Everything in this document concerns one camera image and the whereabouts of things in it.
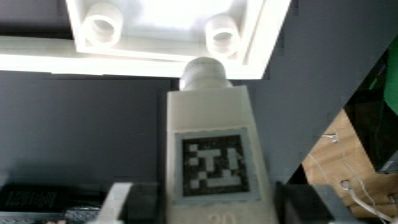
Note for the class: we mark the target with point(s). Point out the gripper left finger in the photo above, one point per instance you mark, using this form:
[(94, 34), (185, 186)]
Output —
[(128, 207)]

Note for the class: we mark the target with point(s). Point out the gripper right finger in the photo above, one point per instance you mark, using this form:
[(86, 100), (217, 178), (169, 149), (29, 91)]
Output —
[(309, 205)]

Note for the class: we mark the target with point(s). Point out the white square tabletop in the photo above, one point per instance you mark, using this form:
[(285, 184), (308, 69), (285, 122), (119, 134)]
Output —
[(148, 34)]

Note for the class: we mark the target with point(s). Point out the white obstacle fence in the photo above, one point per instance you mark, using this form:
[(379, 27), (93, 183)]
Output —
[(48, 55)]

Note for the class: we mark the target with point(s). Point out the wooden board with cables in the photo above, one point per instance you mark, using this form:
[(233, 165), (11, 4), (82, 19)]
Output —
[(338, 167)]

